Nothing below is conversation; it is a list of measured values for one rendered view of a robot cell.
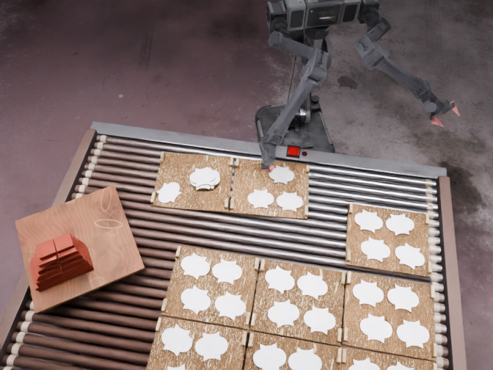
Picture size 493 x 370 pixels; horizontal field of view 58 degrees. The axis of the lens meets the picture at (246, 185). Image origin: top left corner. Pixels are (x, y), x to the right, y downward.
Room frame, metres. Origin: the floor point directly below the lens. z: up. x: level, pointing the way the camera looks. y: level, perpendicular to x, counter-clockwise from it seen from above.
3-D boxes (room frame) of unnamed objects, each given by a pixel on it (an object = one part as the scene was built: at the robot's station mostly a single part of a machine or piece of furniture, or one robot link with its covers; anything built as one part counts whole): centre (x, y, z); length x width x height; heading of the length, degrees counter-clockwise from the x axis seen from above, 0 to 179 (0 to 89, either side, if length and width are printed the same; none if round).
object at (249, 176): (1.27, -0.13, 0.93); 0.41 x 0.35 x 0.02; 85
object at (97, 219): (0.88, 0.80, 1.03); 0.50 x 0.50 x 0.02; 26
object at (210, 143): (1.54, -0.09, 0.89); 2.08 x 0.09 x 0.06; 81
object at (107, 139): (1.47, -0.08, 0.90); 1.95 x 0.05 x 0.05; 81
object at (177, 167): (1.31, 0.29, 0.93); 0.41 x 0.35 x 0.02; 86
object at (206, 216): (1.07, -0.02, 0.90); 1.95 x 0.05 x 0.05; 81
